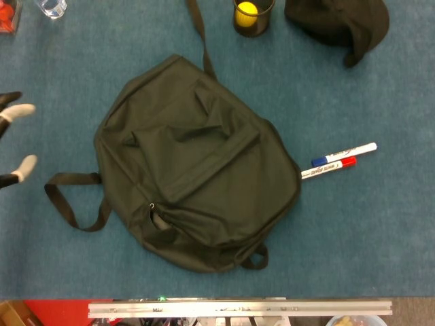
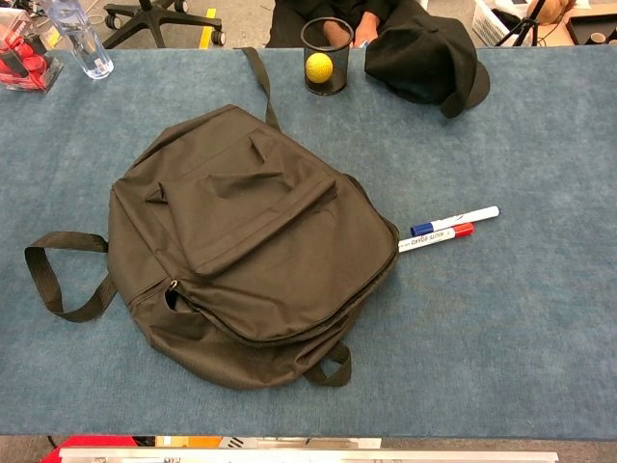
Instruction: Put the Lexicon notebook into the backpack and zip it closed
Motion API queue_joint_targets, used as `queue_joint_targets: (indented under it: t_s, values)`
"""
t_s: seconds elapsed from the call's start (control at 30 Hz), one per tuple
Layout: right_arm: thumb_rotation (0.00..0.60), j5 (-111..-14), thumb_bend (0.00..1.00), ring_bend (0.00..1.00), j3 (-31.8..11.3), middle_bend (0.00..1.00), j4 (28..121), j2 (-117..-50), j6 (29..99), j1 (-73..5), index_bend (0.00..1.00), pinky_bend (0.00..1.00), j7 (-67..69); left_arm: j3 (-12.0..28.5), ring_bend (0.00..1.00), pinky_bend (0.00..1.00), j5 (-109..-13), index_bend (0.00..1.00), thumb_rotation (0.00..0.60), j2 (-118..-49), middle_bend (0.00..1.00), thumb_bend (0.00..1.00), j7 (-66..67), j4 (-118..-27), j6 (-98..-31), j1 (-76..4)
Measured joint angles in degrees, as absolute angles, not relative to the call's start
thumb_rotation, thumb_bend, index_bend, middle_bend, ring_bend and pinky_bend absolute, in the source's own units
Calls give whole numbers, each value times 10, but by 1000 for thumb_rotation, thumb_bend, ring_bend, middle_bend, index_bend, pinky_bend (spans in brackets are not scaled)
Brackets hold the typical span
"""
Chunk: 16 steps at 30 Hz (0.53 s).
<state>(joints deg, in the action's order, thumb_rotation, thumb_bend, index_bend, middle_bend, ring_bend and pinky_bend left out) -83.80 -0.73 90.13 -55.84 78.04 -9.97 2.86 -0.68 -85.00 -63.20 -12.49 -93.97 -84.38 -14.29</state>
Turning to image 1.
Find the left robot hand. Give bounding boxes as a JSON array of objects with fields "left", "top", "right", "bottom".
[{"left": 0, "top": 90, "right": 38, "bottom": 189}]

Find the black fabric backpack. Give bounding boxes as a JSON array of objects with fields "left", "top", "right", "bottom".
[{"left": 43, "top": 0, "right": 302, "bottom": 274}]

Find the clear box with red items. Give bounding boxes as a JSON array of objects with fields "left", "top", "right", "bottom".
[{"left": 0, "top": 0, "right": 24, "bottom": 35}]

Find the clear plastic bottle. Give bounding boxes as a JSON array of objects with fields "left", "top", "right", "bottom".
[{"left": 33, "top": 0, "right": 67, "bottom": 20}]

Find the red panel under table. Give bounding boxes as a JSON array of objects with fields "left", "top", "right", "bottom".
[{"left": 23, "top": 299, "right": 113, "bottom": 326}]

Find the cardboard box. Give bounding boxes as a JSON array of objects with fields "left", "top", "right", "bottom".
[{"left": 0, "top": 300, "right": 35, "bottom": 326}]

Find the black mesh pen cup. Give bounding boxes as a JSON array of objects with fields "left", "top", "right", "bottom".
[{"left": 232, "top": 0, "right": 276, "bottom": 37}]

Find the yellow ball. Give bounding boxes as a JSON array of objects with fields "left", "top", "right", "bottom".
[{"left": 237, "top": 1, "right": 259, "bottom": 27}]

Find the red-capped whiteboard marker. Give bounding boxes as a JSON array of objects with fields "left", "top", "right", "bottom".
[{"left": 300, "top": 156, "right": 358, "bottom": 180}]

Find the black baseball cap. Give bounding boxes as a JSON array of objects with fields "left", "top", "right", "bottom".
[{"left": 283, "top": 0, "right": 390, "bottom": 68}]

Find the blue-capped whiteboard marker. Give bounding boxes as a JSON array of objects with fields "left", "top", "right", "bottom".
[{"left": 311, "top": 142, "right": 378, "bottom": 167}]

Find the clear plastic tub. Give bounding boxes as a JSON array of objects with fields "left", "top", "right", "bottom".
[{"left": 326, "top": 315, "right": 388, "bottom": 326}]

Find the aluminium profile rail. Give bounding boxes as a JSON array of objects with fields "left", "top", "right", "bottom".
[{"left": 87, "top": 299, "right": 394, "bottom": 319}]

